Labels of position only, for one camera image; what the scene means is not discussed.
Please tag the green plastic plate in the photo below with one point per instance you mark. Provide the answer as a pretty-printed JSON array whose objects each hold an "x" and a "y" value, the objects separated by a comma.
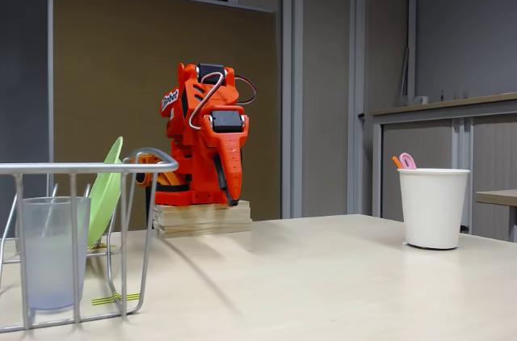
[{"x": 105, "y": 195}]

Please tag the orange plastic knife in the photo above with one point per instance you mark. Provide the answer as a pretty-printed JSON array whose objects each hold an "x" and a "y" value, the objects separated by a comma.
[{"x": 396, "y": 163}]

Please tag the pink plastic fork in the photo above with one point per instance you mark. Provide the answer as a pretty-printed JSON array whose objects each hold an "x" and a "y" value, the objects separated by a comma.
[{"x": 408, "y": 161}]

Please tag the translucent grey plastic cup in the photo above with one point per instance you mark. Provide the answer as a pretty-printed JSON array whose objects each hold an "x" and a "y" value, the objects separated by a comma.
[{"x": 48, "y": 260}]

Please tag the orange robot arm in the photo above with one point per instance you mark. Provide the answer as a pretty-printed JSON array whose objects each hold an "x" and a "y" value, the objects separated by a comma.
[{"x": 190, "y": 86}]

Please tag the wooden base block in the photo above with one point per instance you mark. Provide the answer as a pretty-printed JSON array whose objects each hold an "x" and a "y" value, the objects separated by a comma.
[{"x": 202, "y": 220}]

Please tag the light orange clamp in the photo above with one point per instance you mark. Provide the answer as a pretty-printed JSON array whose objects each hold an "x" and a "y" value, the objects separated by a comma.
[{"x": 142, "y": 179}]

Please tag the brown partition board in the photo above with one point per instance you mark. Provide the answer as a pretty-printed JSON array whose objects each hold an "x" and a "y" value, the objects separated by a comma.
[{"x": 101, "y": 74}]

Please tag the yellow black striped tape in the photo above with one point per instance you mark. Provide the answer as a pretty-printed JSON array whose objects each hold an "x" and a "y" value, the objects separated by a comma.
[
  {"x": 99, "y": 247},
  {"x": 117, "y": 299}
]

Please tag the grey leaning rod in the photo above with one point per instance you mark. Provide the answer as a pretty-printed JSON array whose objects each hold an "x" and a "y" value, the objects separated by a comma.
[{"x": 405, "y": 74}]

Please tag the small white box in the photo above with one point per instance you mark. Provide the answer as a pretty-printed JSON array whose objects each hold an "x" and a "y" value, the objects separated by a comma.
[{"x": 422, "y": 100}]

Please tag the white paper cup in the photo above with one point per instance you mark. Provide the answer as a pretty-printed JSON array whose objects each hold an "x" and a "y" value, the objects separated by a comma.
[{"x": 434, "y": 211}]

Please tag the grey cabinet with wooden top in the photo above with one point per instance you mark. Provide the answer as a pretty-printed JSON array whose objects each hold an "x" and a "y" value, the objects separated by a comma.
[{"x": 493, "y": 143}]

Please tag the beige side table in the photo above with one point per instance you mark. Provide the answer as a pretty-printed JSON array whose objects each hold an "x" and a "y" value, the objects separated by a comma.
[{"x": 497, "y": 196}]

